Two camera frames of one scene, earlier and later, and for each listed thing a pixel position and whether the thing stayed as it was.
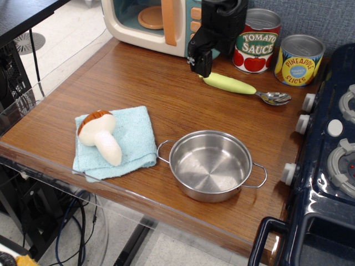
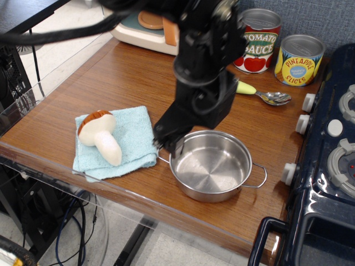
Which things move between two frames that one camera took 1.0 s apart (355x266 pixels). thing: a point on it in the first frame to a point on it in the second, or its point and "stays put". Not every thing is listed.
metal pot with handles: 211,165 stays put
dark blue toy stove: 320,229 stays put
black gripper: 223,23 to 207,105
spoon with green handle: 228,83 stays put
